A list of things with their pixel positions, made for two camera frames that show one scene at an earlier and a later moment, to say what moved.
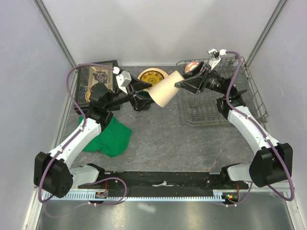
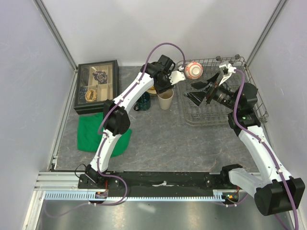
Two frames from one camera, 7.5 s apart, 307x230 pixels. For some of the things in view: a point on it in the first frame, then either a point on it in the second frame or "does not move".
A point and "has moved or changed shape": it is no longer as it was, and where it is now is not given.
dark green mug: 146,95 does not move
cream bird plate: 164,73 has moved or changed shape
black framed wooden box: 88,76 does not move
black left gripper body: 118,98 -> 164,85
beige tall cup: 163,91 has moved or changed shape
